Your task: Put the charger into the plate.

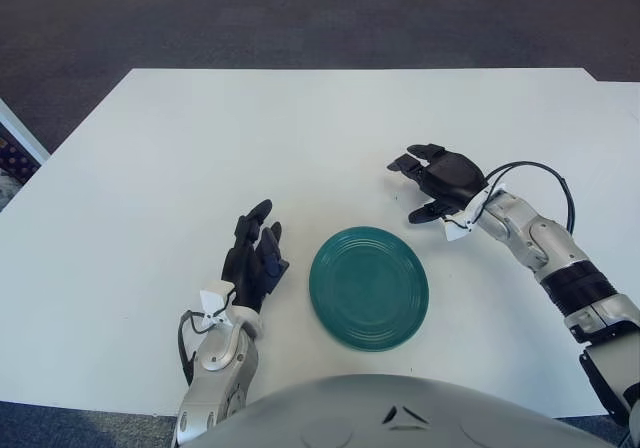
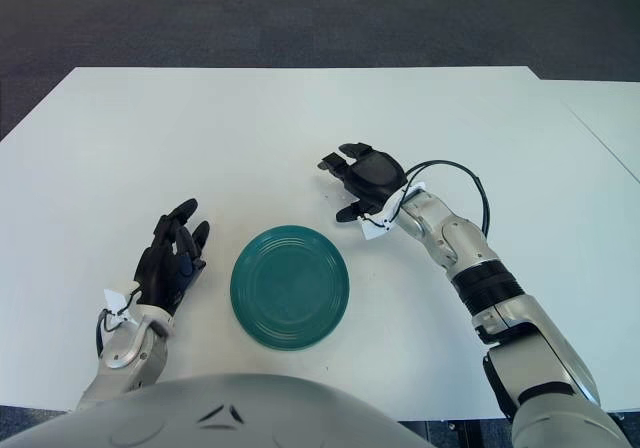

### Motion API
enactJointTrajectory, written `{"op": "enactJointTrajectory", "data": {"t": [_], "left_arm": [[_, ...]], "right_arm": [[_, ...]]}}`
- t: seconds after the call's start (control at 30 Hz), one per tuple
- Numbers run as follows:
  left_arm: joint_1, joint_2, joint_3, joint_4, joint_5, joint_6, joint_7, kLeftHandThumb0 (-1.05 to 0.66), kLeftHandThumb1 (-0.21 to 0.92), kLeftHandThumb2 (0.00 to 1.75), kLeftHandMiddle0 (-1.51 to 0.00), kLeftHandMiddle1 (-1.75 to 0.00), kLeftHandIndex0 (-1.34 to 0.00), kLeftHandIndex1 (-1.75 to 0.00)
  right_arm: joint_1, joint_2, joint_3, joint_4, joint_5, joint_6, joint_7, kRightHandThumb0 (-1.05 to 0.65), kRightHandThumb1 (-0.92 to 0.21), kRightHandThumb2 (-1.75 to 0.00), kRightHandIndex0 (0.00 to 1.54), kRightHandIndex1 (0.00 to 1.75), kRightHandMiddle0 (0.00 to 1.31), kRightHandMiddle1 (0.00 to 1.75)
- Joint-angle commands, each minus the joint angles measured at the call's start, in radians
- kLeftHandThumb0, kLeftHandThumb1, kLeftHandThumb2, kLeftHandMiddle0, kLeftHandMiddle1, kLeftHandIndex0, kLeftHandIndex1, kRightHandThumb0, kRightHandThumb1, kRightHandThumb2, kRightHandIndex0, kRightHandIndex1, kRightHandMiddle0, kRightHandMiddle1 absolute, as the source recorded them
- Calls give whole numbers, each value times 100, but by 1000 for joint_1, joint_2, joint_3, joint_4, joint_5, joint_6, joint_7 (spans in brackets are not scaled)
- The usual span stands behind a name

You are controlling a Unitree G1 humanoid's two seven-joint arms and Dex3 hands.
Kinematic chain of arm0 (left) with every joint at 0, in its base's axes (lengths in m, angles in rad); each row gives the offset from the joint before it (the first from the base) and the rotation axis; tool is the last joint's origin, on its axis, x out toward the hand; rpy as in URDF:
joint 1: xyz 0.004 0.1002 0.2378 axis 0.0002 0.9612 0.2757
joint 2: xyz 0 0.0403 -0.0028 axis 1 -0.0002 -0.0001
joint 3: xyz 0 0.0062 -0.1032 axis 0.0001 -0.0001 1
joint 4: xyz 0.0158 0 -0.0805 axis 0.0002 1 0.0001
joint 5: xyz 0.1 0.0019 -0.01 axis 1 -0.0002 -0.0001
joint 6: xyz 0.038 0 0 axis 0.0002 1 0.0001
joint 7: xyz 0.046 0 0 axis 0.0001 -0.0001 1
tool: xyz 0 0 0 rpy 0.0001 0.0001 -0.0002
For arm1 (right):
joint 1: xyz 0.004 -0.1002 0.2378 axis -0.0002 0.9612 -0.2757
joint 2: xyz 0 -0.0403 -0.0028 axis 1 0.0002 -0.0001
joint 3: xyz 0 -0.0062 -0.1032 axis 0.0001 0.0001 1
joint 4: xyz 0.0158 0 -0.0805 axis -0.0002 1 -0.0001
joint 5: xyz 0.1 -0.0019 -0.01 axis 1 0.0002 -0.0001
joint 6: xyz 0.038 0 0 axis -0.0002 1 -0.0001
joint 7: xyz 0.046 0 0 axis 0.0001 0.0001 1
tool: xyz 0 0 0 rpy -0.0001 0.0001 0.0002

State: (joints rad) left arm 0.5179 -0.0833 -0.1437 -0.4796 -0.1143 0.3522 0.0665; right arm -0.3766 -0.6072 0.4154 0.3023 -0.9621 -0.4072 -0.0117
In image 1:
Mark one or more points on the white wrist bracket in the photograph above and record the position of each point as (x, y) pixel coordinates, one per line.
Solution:
(212, 300)
(456, 229)

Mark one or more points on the teal green round plate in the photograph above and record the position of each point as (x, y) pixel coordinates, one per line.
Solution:
(369, 288)

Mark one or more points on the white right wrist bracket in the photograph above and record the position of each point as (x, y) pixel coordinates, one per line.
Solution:
(456, 229)

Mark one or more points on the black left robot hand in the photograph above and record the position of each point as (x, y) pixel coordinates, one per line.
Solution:
(245, 273)

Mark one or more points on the grey robot torso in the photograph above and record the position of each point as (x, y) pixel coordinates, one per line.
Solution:
(400, 413)

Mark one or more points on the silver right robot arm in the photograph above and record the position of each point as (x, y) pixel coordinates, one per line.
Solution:
(555, 258)

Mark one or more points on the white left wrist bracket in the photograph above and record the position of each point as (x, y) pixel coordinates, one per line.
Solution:
(212, 300)

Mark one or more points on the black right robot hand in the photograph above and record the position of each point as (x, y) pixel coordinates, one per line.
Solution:
(452, 173)

